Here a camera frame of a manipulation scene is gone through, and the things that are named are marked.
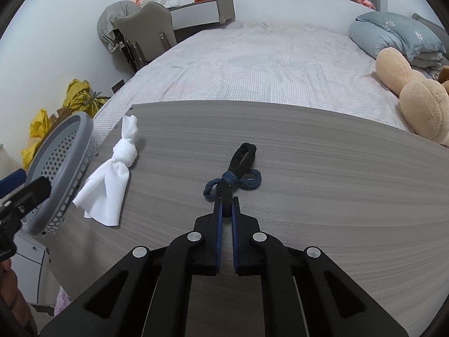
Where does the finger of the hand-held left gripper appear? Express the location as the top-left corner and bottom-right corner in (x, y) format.
(0, 176), (52, 234)
(0, 169), (28, 199)

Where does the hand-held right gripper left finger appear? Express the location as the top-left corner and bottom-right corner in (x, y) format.
(38, 197), (223, 337)

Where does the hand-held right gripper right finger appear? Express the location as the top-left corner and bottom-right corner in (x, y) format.
(232, 197), (409, 337)

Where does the grey perforated plastic basket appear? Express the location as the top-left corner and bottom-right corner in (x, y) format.
(25, 111), (99, 236)

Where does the dark knotted rope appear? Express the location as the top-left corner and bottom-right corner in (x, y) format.
(203, 143), (263, 218)

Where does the white knotted cloth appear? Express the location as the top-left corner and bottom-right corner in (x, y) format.
(72, 115), (138, 226)

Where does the person's left hand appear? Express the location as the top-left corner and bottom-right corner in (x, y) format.
(0, 260), (37, 337)

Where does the white cabinet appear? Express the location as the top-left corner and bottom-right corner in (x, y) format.
(12, 232), (48, 304)

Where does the yellow plastic bag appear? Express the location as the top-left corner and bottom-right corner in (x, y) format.
(64, 79), (92, 111)
(21, 109), (53, 171)

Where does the purple fuzzy blanket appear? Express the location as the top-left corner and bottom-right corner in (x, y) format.
(52, 286), (72, 316)

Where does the brown cardboard box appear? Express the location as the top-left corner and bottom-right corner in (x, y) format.
(49, 107), (76, 124)

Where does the yellow bag with green print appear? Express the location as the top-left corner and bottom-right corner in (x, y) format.
(83, 93), (110, 118)

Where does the black folding stand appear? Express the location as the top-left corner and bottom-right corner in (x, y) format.
(112, 30), (141, 74)

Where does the bed with white checked sheet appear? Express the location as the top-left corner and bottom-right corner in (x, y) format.
(93, 19), (421, 137)

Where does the grey cloth bundle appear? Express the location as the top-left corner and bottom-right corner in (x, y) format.
(97, 2), (139, 51)

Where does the grey upholstered chair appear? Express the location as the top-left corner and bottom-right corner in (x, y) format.
(116, 2), (178, 65)

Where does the grey and white desk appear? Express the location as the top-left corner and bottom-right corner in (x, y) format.
(168, 0), (235, 33)

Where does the tan teddy bear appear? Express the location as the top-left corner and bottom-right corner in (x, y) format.
(375, 47), (449, 146)

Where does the blue-grey flowered duvet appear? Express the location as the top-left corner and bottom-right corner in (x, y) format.
(349, 10), (449, 72)

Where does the grey headboard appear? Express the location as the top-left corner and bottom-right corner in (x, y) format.
(412, 13), (446, 33)

